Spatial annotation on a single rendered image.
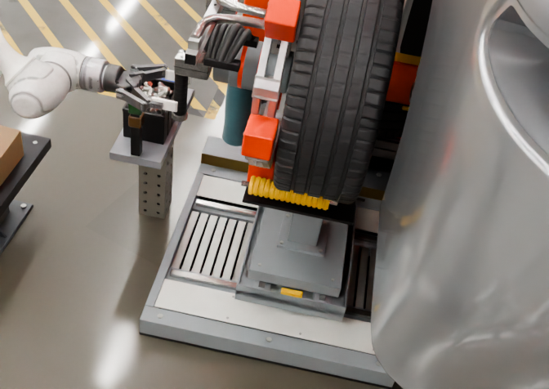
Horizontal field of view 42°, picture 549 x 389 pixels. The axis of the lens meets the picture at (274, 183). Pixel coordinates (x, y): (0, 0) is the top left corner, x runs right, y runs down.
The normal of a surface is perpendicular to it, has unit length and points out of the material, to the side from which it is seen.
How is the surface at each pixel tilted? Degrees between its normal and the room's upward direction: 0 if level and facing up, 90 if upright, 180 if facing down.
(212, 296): 0
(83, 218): 0
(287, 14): 35
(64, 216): 0
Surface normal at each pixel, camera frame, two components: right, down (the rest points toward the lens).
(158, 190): -0.17, 0.64
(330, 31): 0.00, -0.20
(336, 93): -0.09, 0.22
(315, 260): 0.13, -0.74
